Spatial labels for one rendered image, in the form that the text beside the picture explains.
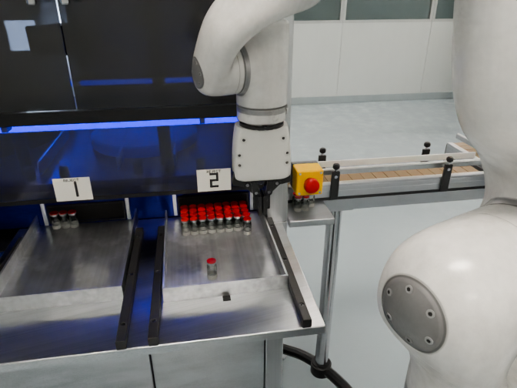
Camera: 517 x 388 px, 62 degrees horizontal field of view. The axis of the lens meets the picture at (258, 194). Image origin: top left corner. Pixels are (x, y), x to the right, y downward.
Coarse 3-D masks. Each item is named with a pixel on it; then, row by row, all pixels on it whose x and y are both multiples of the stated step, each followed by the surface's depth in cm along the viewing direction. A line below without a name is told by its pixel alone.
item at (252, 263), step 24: (264, 216) 113; (168, 240) 109; (192, 240) 109; (216, 240) 109; (240, 240) 109; (264, 240) 109; (168, 264) 99; (192, 264) 99; (216, 264) 99; (240, 264) 99; (264, 264) 99; (168, 288) 87; (192, 288) 88; (216, 288) 89; (240, 288) 90; (264, 288) 91
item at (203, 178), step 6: (228, 168) 108; (198, 174) 107; (204, 174) 107; (222, 174) 108; (228, 174) 108; (198, 180) 108; (204, 180) 108; (222, 180) 109; (228, 180) 109; (198, 186) 109; (204, 186) 109; (222, 186) 110; (228, 186) 110
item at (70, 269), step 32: (32, 224) 110; (96, 224) 116; (128, 224) 116; (32, 256) 102; (64, 256) 102; (96, 256) 102; (128, 256) 99; (0, 288) 90; (32, 288) 92; (64, 288) 92; (96, 288) 86
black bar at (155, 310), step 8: (160, 232) 109; (160, 240) 105; (160, 248) 102; (160, 256) 99; (160, 264) 96; (160, 272) 94; (160, 280) 91; (152, 288) 89; (160, 288) 89; (152, 296) 86; (160, 296) 87; (152, 304) 84; (160, 304) 85; (152, 312) 82; (160, 312) 84; (152, 320) 81; (152, 328) 78; (152, 336) 77; (152, 344) 77
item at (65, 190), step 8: (56, 184) 102; (64, 184) 103; (72, 184) 103; (80, 184) 103; (88, 184) 104; (56, 192) 103; (64, 192) 104; (72, 192) 104; (80, 192) 104; (88, 192) 105; (64, 200) 104; (72, 200) 105
